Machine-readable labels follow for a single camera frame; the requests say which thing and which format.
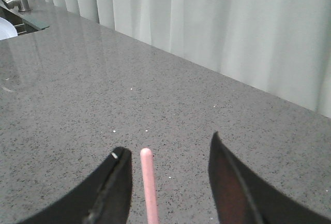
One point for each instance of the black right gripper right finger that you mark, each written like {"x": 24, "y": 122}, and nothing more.
{"x": 243, "y": 197}

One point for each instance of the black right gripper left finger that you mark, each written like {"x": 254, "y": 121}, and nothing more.
{"x": 103, "y": 197}

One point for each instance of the pink chopstick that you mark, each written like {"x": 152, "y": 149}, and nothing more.
{"x": 147, "y": 166}

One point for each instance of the white curtain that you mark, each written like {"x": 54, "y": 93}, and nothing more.
{"x": 279, "y": 46}

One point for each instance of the kitchen sink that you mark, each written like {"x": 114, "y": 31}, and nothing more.
{"x": 22, "y": 24}

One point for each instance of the white plate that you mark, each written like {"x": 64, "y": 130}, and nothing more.
{"x": 7, "y": 30}

